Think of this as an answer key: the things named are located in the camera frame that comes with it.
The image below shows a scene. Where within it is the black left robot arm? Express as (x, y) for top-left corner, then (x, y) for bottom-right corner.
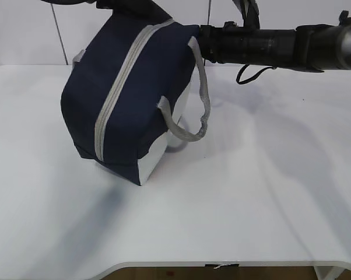
(45, 0), (172, 24)

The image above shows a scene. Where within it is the navy blue lunch bag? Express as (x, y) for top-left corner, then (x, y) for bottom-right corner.
(61, 14), (210, 186)

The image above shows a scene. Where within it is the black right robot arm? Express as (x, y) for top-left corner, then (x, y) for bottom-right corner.
(199, 10), (351, 72)

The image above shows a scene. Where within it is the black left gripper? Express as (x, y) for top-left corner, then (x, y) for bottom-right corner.
(96, 0), (172, 24)

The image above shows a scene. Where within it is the black tape on table edge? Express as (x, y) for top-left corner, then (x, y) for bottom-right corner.
(205, 263), (239, 270)

